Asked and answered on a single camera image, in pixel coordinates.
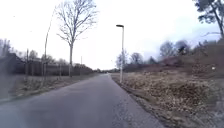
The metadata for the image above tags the street lamp pole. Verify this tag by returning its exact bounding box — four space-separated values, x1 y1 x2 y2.
115 24 126 84

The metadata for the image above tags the tall bare tree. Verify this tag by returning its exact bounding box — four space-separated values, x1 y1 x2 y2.
55 0 99 78

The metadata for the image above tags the row of distant trees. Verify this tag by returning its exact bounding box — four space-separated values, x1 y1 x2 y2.
115 39 192 70

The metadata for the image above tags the grey asphalt path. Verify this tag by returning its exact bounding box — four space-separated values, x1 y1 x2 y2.
0 73 168 128

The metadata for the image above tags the leaf-covered grass slope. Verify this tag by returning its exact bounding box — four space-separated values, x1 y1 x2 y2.
110 39 224 128

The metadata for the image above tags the thin bare sapling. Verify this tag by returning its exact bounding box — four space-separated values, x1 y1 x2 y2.
42 9 56 80

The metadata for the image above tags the dark hedge row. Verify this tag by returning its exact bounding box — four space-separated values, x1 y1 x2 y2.
0 53 95 77

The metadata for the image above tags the leaf-strewn grass verge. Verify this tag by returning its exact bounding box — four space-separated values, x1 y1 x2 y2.
0 72 101 103

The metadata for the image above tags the row of young staked trees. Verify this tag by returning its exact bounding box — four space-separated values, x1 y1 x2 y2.
23 48 64 83

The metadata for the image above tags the pine tree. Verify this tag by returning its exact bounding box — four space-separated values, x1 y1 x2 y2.
192 0 224 40

